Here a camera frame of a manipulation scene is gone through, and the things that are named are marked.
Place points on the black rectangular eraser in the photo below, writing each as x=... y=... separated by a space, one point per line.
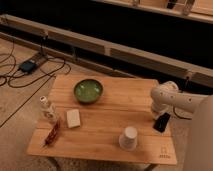
x=161 y=123

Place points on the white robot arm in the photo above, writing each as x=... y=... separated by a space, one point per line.
x=199 y=151

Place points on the green ceramic bowl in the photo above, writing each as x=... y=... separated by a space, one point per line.
x=88 y=91

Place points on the wooden folding table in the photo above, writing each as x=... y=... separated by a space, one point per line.
x=124 y=102

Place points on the white rectangular block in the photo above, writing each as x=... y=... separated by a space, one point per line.
x=73 y=118

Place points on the white paper cup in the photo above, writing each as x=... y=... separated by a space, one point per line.
x=128 y=139

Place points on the small white bottle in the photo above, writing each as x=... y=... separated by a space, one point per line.
x=48 y=109

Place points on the power strip with adapter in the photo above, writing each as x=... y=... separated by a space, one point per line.
x=32 y=63

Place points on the long wooden beam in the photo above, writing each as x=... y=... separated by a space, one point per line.
x=166 y=65

